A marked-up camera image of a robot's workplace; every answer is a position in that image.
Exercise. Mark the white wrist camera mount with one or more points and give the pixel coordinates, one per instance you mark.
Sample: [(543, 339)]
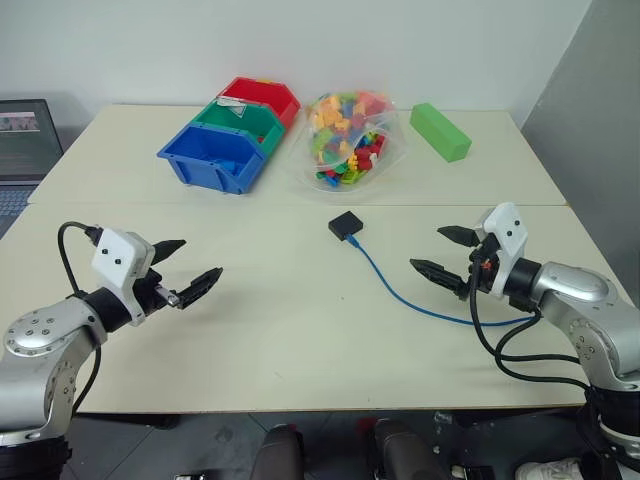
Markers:
[(118, 253), (510, 230)]

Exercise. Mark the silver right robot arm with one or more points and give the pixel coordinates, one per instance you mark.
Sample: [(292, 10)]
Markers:
[(580, 290)]

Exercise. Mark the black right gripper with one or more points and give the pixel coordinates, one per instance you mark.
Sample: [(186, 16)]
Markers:
[(484, 267)]

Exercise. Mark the green plastic storage bin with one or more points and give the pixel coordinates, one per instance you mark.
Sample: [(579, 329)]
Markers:
[(235, 125)]

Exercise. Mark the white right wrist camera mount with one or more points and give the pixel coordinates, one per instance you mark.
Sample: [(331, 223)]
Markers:
[(510, 230)]

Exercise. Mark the small black box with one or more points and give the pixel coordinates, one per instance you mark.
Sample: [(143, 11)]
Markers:
[(346, 224)]

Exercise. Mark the red plastic storage bin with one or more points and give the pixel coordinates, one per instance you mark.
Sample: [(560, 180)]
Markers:
[(260, 97)]

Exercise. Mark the grey partition panel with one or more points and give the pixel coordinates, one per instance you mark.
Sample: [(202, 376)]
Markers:
[(595, 100)]

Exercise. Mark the white shoe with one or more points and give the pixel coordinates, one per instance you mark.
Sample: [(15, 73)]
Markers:
[(547, 470)]

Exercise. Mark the green rectangular block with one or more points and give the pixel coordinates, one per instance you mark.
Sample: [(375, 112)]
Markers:
[(440, 132)]

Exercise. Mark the grey laptop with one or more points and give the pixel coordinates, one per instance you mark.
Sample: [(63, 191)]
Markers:
[(20, 145)]

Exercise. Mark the clear bag of colourful bricks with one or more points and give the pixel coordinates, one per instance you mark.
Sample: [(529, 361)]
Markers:
[(345, 140)]

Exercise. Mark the small clear plastic bag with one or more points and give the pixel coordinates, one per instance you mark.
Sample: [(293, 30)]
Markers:
[(232, 106)]

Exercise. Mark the blue plastic storage bin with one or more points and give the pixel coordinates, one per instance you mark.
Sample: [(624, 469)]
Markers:
[(200, 172)]

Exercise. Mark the dark rounded shape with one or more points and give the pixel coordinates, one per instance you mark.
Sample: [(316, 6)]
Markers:
[(405, 450), (280, 452)]

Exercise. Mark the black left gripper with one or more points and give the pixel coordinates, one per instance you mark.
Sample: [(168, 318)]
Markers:
[(150, 295)]

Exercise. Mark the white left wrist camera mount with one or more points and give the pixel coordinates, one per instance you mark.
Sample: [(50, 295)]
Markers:
[(118, 253)]

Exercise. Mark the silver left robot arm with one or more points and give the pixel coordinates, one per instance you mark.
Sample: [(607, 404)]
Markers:
[(31, 336)]

